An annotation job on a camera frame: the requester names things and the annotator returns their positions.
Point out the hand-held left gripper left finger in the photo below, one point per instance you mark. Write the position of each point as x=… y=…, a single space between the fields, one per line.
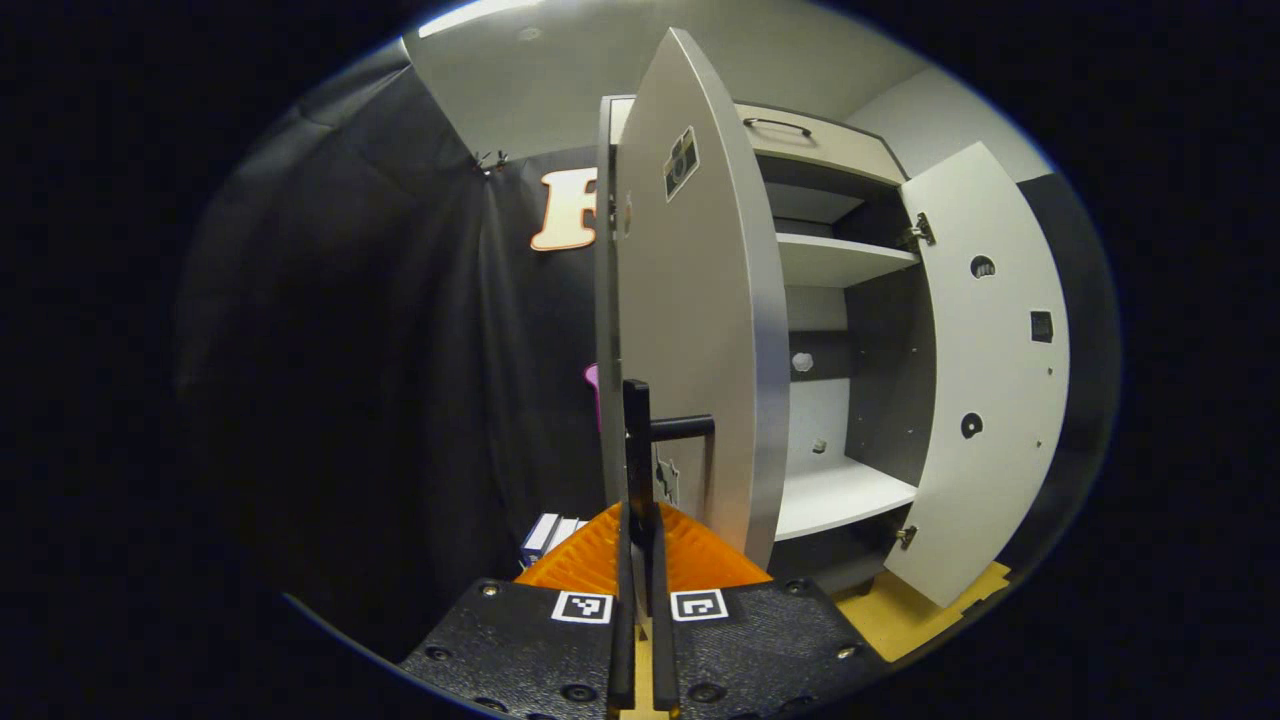
x=540 y=640

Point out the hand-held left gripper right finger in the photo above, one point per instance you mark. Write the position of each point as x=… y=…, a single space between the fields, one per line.
x=750 y=640

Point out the double-door shoe cabinet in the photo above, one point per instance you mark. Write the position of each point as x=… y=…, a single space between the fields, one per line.
x=885 y=380

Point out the cabinet door with umbrella sticker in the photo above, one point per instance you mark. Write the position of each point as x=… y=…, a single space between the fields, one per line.
x=990 y=400

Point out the cabinet door with camera sticker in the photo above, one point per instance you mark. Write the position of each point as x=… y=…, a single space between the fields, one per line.
x=700 y=300

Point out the white cabinet shelf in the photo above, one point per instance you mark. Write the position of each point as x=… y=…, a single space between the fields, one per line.
x=840 y=495
x=840 y=260

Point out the metal door hinge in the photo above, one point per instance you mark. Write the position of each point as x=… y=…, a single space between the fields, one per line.
x=905 y=536
x=918 y=232

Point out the beige cabinet drawer front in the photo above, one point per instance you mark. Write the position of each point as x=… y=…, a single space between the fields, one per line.
x=850 y=150

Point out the black backdrop cloth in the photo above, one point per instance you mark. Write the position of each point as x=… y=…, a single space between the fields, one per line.
x=380 y=350

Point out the metal cloth clip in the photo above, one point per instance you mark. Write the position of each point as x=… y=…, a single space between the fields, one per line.
x=490 y=161

